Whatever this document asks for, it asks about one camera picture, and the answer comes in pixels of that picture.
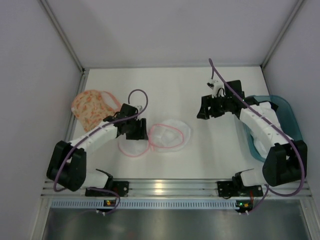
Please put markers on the right aluminium frame post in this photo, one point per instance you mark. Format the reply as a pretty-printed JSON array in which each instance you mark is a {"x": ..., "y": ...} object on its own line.
[{"x": 299, "y": 4}]

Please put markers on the left aluminium frame post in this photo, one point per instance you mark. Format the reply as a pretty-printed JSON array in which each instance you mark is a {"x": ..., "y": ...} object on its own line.
[{"x": 61, "y": 33}]

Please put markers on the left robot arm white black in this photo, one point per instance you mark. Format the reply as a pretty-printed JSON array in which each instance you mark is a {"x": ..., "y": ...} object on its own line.
[{"x": 68, "y": 165}]

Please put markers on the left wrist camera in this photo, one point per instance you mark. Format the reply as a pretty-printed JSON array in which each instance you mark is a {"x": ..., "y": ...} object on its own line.
[{"x": 139, "y": 108}]

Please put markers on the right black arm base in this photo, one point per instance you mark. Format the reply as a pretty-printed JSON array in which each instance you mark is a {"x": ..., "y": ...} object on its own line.
[{"x": 229, "y": 189}]

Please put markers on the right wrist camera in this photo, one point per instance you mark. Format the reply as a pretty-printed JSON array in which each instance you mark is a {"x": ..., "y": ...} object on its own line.
[{"x": 217, "y": 88}]

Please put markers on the white mesh laundry bag pink trim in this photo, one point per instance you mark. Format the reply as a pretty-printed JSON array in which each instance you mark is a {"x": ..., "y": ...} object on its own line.
[{"x": 171, "y": 135}]

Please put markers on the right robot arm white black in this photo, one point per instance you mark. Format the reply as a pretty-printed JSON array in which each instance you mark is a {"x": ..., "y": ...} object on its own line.
[{"x": 284, "y": 157}]

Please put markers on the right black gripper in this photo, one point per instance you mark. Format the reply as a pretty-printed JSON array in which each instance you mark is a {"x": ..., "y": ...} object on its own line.
[{"x": 210, "y": 107}]

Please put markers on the aluminium front rail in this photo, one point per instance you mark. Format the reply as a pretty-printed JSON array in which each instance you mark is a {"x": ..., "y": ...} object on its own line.
[{"x": 174, "y": 188}]

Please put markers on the aluminium frame post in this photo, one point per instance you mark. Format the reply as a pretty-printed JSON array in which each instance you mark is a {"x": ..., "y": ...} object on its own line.
[
  {"x": 299, "y": 4},
  {"x": 61, "y": 33}
]

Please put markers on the slotted white cable duct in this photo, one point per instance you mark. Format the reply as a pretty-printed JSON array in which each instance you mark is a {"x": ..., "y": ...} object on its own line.
[{"x": 178, "y": 204}]

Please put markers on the teal plastic basin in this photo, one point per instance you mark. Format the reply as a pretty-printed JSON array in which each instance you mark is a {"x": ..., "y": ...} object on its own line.
[{"x": 286, "y": 118}]

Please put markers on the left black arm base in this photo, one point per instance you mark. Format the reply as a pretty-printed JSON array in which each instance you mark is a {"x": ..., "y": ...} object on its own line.
[{"x": 118, "y": 186}]

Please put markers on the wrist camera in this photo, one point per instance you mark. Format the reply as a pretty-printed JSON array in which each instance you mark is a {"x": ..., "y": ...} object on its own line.
[
  {"x": 217, "y": 88},
  {"x": 139, "y": 108}
]

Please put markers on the orange patterned bra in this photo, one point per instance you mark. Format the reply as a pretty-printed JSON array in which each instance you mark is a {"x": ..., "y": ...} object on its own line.
[{"x": 92, "y": 106}]

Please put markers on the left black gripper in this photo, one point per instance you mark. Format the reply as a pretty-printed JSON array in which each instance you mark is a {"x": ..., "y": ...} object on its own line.
[{"x": 137, "y": 129}]

